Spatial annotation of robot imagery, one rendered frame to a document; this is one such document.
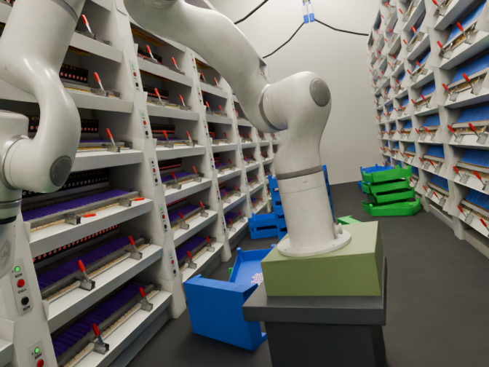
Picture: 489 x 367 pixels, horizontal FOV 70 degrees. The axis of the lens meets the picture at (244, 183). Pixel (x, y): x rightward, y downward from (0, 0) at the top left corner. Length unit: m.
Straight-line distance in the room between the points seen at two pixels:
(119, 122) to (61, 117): 0.97
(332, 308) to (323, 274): 0.08
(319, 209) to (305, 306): 0.23
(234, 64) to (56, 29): 0.35
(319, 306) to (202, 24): 0.65
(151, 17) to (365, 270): 0.71
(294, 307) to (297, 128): 0.40
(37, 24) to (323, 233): 0.70
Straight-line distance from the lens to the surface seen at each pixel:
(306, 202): 0.85
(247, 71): 0.82
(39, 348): 1.05
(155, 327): 1.54
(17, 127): 0.61
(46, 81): 0.61
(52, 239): 1.07
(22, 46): 0.65
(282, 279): 0.88
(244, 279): 1.71
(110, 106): 1.39
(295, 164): 0.84
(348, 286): 0.85
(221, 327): 1.32
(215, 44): 0.79
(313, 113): 0.81
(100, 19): 1.64
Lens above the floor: 0.64
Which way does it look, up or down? 5 degrees down
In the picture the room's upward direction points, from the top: 10 degrees counter-clockwise
